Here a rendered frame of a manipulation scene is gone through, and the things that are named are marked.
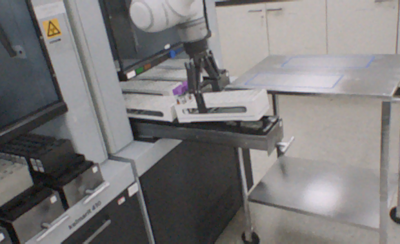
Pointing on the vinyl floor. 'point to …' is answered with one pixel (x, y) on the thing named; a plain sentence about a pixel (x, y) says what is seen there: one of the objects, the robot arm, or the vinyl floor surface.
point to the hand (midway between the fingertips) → (210, 100)
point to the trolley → (256, 77)
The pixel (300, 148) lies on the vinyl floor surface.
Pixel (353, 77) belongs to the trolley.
